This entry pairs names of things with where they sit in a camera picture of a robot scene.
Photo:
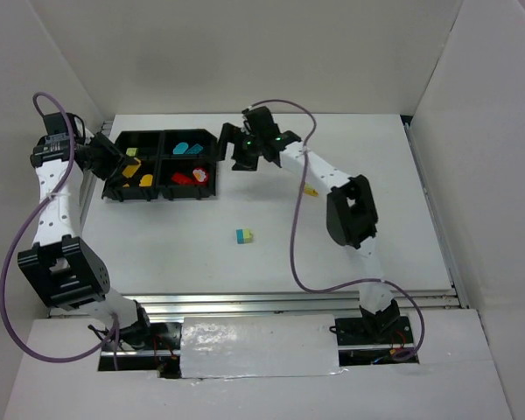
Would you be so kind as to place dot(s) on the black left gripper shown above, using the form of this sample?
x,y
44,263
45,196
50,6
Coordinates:
x,y
107,157

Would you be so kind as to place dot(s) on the light green curved lego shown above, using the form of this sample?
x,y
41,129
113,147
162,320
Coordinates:
x,y
132,152

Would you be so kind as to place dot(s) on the white cover panel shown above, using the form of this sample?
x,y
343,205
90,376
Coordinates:
x,y
259,346

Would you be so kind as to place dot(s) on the yellow oval lego brick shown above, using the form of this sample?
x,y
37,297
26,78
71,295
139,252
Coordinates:
x,y
146,180

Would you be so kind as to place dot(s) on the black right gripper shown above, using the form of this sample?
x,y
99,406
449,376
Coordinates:
x,y
237,143

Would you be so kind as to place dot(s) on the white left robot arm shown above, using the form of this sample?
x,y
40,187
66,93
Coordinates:
x,y
63,270

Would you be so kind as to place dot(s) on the teal oval lego brick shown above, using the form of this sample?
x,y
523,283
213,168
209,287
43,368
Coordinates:
x,y
180,148

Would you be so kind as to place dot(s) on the red flower print lego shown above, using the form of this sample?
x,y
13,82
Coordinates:
x,y
201,175

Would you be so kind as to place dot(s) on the black four-compartment sorting tray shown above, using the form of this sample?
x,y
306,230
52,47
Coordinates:
x,y
155,152

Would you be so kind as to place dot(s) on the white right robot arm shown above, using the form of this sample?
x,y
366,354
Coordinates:
x,y
351,217

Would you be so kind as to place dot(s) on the teal long lego brick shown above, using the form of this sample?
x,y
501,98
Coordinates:
x,y
195,149

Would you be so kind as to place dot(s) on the red long lego brick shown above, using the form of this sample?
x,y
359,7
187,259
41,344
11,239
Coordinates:
x,y
181,179

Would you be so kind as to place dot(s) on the yellow flat lego plate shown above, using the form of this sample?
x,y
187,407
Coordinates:
x,y
311,191

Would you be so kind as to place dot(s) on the teal and green lego block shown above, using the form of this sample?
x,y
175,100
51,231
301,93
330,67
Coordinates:
x,y
244,236

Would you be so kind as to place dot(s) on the yellow curved lego top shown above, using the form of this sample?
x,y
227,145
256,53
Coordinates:
x,y
131,168

